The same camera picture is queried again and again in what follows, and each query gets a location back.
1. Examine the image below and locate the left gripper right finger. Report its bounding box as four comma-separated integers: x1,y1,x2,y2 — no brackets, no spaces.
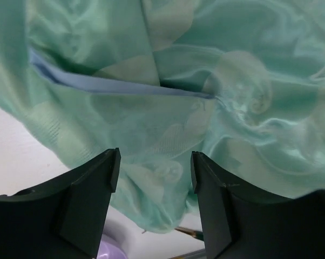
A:
191,152,325,259

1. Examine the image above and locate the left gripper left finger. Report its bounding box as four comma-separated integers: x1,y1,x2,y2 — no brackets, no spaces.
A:
0,148,121,258

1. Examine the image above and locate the green patterned cloth napkin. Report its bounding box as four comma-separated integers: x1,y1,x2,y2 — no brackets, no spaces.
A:
0,1,325,233

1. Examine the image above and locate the purple plate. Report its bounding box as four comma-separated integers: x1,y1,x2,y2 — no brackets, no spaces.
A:
96,234,128,259

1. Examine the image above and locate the gold fork black handle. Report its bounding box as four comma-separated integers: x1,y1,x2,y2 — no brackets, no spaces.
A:
175,227,204,241

